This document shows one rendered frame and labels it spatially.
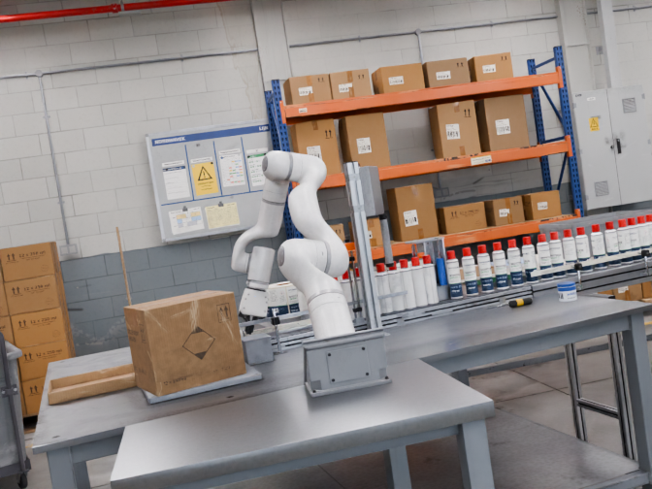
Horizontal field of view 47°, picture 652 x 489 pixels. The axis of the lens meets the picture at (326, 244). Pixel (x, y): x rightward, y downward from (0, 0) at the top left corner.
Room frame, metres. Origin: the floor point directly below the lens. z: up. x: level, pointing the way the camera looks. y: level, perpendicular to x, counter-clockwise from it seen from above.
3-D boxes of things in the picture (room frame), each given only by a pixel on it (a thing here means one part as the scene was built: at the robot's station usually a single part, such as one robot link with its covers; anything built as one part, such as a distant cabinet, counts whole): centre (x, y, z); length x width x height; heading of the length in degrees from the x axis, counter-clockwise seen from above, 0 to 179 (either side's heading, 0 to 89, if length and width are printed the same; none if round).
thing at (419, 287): (3.06, -0.35, 0.98); 0.05 x 0.05 x 0.20
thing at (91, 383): (2.64, 0.89, 0.85); 0.30 x 0.26 x 0.04; 109
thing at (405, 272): (3.04, -0.30, 0.98); 0.05 x 0.05 x 0.20
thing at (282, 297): (3.39, 0.22, 0.95); 0.20 x 0.20 x 0.14
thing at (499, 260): (3.18, -0.73, 0.98); 0.05 x 0.05 x 0.20
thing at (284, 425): (2.12, 0.18, 0.81); 0.90 x 0.90 x 0.04; 11
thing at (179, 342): (2.43, 0.51, 0.99); 0.30 x 0.24 x 0.27; 120
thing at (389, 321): (2.95, -0.05, 0.85); 1.65 x 0.11 x 0.05; 109
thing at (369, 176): (2.91, -0.18, 1.38); 0.17 x 0.10 x 0.19; 164
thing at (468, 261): (3.13, -0.58, 0.98); 0.05 x 0.05 x 0.20
